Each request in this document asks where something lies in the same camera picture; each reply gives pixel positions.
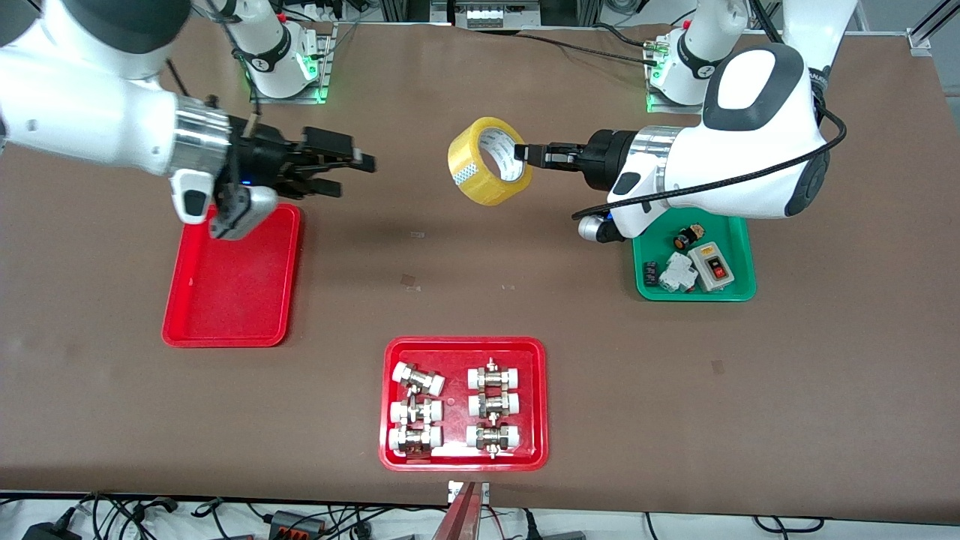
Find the green plastic tray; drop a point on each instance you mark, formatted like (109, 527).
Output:
(739, 232)

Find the red metal bar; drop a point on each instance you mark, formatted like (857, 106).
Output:
(459, 517)

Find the black orange push button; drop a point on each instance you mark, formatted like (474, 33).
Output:
(684, 241)

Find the black orange power strip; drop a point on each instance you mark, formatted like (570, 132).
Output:
(296, 523)

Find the yellow packing tape roll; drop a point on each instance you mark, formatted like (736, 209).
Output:
(476, 180)

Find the small metal bracket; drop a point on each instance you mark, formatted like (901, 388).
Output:
(453, 491)

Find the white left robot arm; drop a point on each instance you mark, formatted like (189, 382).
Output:
(750, 150)

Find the white capped metal pipe fitting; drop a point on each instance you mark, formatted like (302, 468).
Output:
(416, 412)
(493, 376)
(493, 405)
(493, 437)
(418, 379)
(414, 439)

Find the red tray holding fittings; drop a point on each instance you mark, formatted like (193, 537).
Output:
(456, 397)

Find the empty red plastic tray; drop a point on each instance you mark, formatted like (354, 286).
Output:
(232, 300)

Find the black power adapter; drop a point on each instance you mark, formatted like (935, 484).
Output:
(49, 531)

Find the white circuit breaker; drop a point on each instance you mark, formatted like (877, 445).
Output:
(679, 274)

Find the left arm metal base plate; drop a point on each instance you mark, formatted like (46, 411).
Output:
(654, 101)

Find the small black electronic component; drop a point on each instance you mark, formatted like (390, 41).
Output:
(651, 273)

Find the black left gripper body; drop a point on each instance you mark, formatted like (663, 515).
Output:
(606, 157)

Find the white power strip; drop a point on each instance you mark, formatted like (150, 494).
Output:
(495, 15)

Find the aluminium profile rail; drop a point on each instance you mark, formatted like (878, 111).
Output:
(921, 39)

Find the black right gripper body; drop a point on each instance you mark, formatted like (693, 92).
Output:
(259, 161)

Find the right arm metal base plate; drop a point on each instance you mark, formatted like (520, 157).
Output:
(327, 71)

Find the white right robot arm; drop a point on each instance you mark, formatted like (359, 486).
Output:
(75, 112)

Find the grey switch box red button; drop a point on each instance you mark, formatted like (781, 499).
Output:
(711, 266)

